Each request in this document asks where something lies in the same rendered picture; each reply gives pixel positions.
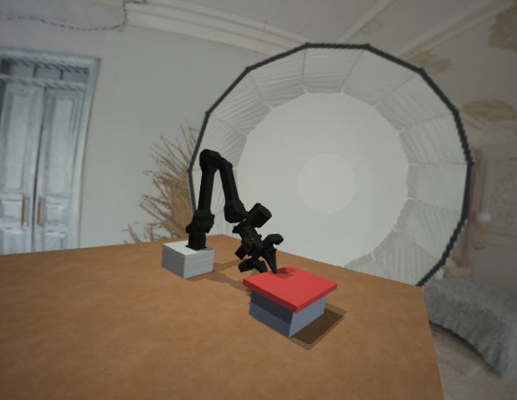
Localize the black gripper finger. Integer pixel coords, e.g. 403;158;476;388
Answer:
248;260;269;273
260;248;278;274

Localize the red lid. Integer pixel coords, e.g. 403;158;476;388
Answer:
243;265;338;313

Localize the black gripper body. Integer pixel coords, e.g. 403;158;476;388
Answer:
238;232;284;272

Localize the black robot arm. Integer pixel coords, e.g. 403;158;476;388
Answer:
186;148;272;261

